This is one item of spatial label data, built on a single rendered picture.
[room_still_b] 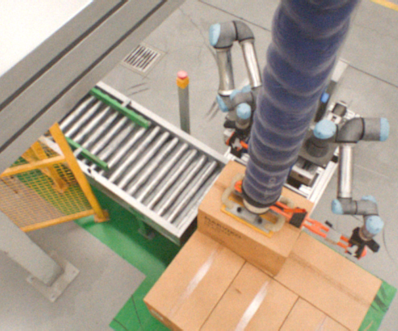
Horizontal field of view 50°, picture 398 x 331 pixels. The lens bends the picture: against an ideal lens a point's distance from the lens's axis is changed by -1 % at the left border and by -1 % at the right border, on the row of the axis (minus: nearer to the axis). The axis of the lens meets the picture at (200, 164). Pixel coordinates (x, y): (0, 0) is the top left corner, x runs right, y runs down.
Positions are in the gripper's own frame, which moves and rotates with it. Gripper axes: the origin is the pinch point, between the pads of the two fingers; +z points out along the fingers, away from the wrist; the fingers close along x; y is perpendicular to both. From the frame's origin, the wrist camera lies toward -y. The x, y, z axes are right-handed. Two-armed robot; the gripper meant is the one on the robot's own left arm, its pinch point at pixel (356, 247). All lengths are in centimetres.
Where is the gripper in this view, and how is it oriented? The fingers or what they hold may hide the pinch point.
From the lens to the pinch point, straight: 251.0
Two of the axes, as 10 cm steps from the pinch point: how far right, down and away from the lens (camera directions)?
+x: -5.2, 7.5, -4.1
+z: 0.0, 4.8, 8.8
